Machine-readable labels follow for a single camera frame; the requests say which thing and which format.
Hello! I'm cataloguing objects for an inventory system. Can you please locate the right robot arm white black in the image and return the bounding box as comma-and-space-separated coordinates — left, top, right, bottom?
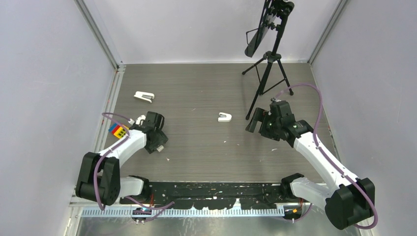
245, 100, 378, 230

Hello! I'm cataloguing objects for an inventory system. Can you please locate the white staple remover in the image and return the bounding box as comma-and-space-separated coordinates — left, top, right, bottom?
217, 112, 232, 122

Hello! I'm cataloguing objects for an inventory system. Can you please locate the black tablet on tripod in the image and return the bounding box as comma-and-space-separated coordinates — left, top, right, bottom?
244, 0, 295, 58

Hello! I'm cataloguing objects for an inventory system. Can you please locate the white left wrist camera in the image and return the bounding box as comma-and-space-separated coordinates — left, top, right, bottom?
135, 115, 146, 125

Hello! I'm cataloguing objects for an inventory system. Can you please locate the white stapler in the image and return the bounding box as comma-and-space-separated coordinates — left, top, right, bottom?
134, 91, 155, 103

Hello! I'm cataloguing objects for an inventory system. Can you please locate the aluminium cable duct rail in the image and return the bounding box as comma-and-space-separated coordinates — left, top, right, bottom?
81, 206, 285, 218

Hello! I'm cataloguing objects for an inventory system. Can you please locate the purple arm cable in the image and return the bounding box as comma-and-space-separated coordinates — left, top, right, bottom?
93, 112, 175, 223
273, 83, 379, 230

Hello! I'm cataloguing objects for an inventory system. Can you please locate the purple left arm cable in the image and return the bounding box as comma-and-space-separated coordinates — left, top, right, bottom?
93, 112, 175, 223

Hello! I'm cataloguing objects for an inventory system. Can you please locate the black tripod stand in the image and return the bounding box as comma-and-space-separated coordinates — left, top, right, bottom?
241, 6, 294, 120

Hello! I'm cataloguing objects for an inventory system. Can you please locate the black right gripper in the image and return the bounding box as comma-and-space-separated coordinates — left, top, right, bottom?
245, 107, 281, 142

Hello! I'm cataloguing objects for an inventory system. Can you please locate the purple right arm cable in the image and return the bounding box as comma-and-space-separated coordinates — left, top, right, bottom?
273, 83, 379, 230

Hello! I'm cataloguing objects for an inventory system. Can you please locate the yellow green colourful block toy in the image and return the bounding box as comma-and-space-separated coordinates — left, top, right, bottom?
108, 123, 129, 139

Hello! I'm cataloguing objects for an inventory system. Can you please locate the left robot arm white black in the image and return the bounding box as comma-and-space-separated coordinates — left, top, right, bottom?
75, 111, 169, 209

